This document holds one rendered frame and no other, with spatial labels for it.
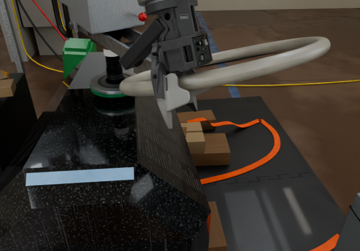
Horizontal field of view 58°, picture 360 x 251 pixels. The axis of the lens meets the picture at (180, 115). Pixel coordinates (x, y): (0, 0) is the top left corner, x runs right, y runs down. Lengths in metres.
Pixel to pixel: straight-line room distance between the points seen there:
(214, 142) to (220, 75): 1.83
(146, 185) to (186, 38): 0.64
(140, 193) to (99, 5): 0.65
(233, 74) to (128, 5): 0.77
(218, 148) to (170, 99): 1.79
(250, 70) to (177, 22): 0.15
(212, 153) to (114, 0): 1.36
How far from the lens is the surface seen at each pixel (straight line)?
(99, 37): 1.30
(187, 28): 0.54
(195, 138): 2.23
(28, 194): 1.11
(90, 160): 1.08
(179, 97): 0.53
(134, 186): 1.05
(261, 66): 0.57
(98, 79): 1.46
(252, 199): 2.14
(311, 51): 0.64
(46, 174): 1.10
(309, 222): 2.12
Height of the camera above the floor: 1.53
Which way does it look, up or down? 32 degrees down
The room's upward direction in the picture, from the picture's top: straight up
